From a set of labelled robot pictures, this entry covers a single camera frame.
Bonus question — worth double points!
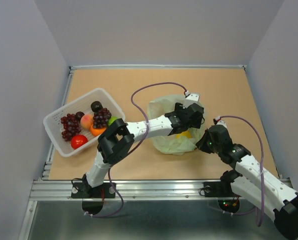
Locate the pink peach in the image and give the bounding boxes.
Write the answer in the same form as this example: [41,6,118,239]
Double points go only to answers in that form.
[80,114,94,130]

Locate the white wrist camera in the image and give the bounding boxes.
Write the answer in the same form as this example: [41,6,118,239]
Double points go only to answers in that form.
[184,91,200,105]
[213,116,227,128]

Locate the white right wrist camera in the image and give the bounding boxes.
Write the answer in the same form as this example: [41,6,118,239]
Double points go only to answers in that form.
[213,116,227,128]

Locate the orange persimmon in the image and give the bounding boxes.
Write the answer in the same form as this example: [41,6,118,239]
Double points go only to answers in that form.
[89,125,107,137]

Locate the red grape bunch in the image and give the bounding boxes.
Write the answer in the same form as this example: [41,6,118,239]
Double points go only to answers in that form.
[60,113,82,142]

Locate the translucent green plastic bag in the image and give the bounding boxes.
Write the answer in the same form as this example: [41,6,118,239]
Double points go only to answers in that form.
[147,94,204,156]

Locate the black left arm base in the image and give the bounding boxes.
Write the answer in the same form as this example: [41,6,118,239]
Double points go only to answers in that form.
[71,178,116,199]

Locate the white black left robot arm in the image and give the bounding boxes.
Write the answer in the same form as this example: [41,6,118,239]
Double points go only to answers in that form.
[82,103,205,197]

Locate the dark plum near grapes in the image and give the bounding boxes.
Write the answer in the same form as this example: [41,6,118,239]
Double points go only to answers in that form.
[75,111,85,121]

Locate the front aluminium mounting rail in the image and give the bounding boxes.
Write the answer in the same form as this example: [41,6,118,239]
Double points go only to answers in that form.
[29,179,212,202]

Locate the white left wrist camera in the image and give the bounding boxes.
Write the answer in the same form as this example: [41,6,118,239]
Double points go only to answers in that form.
[184,91,200,105]

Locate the dark purple grape bunch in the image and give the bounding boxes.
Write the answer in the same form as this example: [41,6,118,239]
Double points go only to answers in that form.
[92,108,112,129]

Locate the red tomato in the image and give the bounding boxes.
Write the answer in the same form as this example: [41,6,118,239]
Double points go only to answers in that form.
[70,134,88,150]

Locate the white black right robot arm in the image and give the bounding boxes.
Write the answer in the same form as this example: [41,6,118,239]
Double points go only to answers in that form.
[196,124,298,240]

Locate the yellow lemon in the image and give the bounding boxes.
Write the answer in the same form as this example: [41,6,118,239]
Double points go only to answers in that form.
[176,131,192,139]

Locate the dark plum at back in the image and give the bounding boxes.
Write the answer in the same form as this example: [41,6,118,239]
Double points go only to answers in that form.
[90,101,103,113]

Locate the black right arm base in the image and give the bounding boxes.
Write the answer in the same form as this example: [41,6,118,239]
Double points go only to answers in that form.
[199,170,243,198]

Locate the white plastic basket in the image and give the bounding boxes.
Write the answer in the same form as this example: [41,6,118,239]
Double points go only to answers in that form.
[43,88,126,158]

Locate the green lime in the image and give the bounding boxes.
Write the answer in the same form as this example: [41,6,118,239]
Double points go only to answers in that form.
[108,116,118,126]

